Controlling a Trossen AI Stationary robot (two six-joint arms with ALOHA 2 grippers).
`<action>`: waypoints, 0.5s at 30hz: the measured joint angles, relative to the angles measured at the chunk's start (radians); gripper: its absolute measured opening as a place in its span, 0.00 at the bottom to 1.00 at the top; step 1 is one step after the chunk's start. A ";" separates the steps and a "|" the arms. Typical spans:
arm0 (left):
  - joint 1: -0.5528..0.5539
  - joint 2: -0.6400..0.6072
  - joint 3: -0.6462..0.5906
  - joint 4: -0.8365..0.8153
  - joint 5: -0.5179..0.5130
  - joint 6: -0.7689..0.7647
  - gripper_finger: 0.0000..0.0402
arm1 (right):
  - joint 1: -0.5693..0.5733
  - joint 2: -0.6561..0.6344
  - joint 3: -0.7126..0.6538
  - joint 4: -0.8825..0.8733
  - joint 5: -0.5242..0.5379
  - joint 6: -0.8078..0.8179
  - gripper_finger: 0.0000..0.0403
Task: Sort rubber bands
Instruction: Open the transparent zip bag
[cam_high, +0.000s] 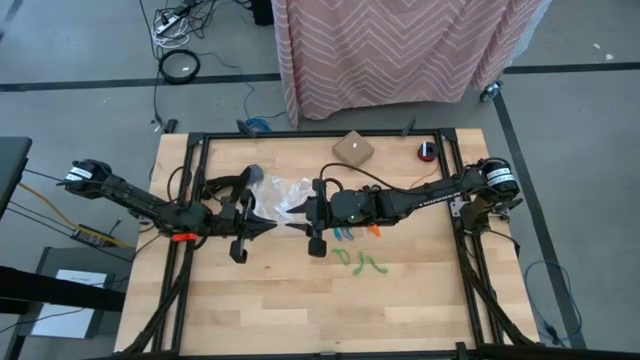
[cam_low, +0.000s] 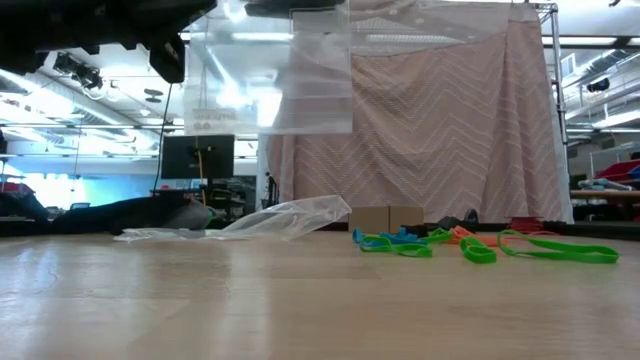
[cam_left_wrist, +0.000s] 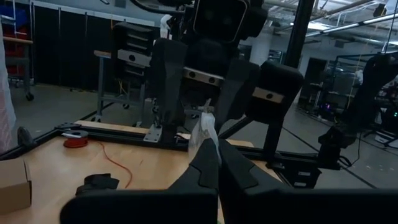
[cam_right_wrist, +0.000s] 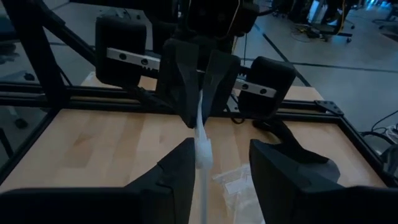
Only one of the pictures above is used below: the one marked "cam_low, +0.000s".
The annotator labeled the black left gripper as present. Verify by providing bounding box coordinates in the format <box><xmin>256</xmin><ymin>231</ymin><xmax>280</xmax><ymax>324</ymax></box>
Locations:
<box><xmin>89</xmin><ymin>0</ymin><xmax>219</xmax><ymax>84</ymax></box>

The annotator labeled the blue rubber band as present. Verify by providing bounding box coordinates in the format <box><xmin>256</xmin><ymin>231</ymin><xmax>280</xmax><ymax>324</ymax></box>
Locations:
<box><xmin>378</xmin><ymin>227</ymin><xmax>429</xmax><ymax>246</ymax></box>
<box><xmin>352</xmin><ymin>227</ymin><xmax>401</xmax><ymax>246</ymax></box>

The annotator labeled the orange rubber band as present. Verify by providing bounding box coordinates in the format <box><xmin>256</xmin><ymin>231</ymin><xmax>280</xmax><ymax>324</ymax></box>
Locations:
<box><xmin>467</xmin><ymin>233</ymin><xmax>507</xmax><ymax>249</ymax></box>
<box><xmin>449</xmin><ymin>224</ymin><xmax>481</xmax><ymax>241</ymax></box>

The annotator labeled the black ceiling spotlight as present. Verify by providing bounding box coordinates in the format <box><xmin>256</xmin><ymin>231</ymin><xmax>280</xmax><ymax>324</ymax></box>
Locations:
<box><xmin>52</xmin><ymin>51</ymin><xmax>105</xmax><ymax>92</ymax></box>

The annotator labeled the black computer monitor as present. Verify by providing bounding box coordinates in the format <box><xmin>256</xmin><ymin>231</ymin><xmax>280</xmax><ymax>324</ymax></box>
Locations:
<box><xmin>160</xmin><ymin>133</ymin><xmax>236</xmax><ymax>180</ymax></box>

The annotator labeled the black tripod stand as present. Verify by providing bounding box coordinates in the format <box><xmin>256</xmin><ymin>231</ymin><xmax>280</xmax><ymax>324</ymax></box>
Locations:
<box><xmin>261</xmin><ymin>171</ymin><xmax>280</xmax><ymax>209</ymax></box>

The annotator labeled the dark cluttered desk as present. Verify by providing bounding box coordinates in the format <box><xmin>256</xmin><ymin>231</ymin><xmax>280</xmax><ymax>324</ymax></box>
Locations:
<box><xmin>149</xmin><ymin>177</ymin><xmax>261</xmax><ymax>224</ymax></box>

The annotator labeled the pink chevron curtain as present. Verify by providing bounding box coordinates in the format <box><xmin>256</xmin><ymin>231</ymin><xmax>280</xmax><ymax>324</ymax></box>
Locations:
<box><xmin>264</xmin><ymin>2</ymin><xmax>575</xmax><ymax>225</ymax></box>

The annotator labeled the small cardboard box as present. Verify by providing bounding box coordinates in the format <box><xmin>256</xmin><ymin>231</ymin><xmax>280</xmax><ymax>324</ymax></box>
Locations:
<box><xmin>348</xmin><ymin>205</ymin><xmax>426</xmax><ymax>234</ymax></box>

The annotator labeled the metal curtain rack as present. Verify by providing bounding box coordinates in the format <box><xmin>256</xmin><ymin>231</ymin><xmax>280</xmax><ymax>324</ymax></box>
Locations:
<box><xmin>519</xmin><ymin>2</ymin><xmax>574</xmax><ymax>224</ymax></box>

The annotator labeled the blue white roll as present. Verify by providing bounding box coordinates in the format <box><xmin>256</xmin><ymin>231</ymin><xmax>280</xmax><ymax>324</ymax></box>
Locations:
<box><xmin>577</xmin><ymin>177</ymin><xmax>635</xmax><ymax>193</ymax></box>

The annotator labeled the red storage bin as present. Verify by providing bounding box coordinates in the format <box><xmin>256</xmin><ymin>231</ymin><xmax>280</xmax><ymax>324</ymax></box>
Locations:
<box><xmin>594</xmin><ymin>158</ymin><xmax>640</xmax><ymax>184</ymax></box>

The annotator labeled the wooden workbench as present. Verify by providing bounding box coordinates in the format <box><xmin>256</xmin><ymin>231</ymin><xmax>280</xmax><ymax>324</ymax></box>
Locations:
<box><xmin>569</xmin><ymin>188</ymin><xmax>640</xmax><ymax>221</ymax></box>

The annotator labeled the black aluminium table frame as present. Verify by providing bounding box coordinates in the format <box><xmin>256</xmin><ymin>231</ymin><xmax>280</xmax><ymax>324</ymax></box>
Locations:
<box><xmin>0</xmin><ymin>217</ymin><xmax>640</xmax><ymax>242</ymax></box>

